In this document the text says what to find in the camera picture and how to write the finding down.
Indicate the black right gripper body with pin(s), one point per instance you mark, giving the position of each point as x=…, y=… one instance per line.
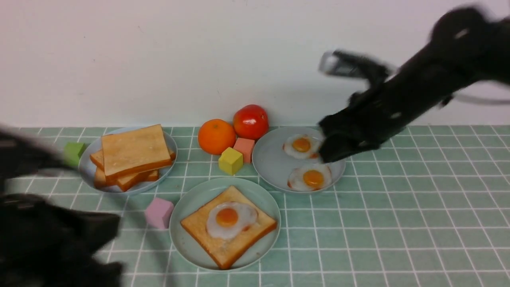
x=370, y=119

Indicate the fried egg front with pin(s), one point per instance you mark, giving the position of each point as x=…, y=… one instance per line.
x=229, y=219

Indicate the fried egg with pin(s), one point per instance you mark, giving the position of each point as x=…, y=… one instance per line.
x=311, y=177
x=301, y=146
x=229, y=219

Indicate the toast slice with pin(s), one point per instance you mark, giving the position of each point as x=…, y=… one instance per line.
x=235, y=251
x=135, y=151
x=124, y=183

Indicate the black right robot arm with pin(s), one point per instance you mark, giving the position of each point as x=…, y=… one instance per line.
x=464, y=48

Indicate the green sandwich plate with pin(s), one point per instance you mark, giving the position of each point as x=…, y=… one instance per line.
x=183, y=247

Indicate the fried egg back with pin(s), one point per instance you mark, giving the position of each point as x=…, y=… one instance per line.
x=301, y=146

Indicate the fried egg middle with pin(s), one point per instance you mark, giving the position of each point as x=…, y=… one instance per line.
x=311, y=177

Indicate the green checkered tablecloth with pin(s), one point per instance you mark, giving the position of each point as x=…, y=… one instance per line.
x=430, y=209

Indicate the grey egg plate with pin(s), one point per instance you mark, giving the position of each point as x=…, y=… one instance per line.
x=283, y=170

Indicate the red tomato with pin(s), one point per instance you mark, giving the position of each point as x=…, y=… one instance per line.
x=251, y=122

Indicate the pink cube block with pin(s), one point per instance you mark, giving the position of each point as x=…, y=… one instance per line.
x=245, y=147

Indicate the yellow cube block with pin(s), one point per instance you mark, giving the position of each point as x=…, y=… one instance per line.
x=231, y=161

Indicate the orange fruit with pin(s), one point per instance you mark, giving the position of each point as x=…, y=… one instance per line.
x=215, y=136

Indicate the purple cube block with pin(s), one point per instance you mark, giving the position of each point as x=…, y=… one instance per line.
x=158, y=213

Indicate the toast slice in stack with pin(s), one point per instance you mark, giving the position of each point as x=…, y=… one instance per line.
x=124, y=183

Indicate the grey bread plate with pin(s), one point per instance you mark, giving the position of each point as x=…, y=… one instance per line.
x=89, y=168

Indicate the green cube block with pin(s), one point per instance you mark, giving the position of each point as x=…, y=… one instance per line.
x=73, y=152

